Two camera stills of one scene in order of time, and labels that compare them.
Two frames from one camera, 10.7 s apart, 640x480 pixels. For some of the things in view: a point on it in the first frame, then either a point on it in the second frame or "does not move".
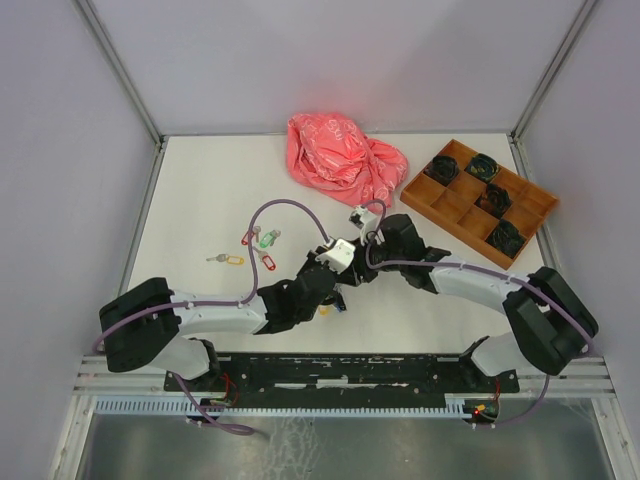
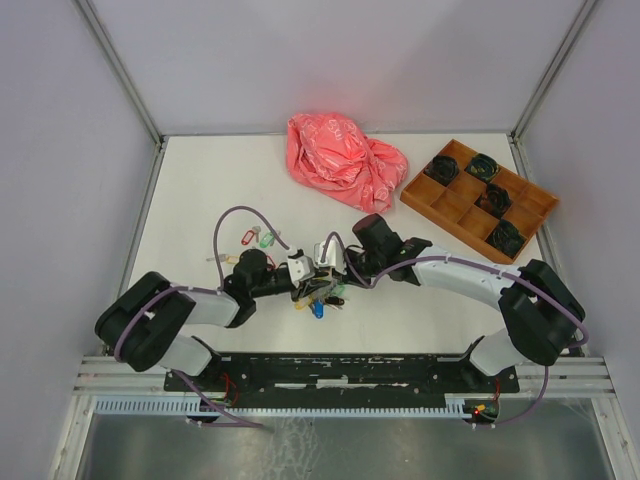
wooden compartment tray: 481,200 does not move
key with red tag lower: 266,259 does not move
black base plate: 345,374 does not move
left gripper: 311,262 -> 293,293
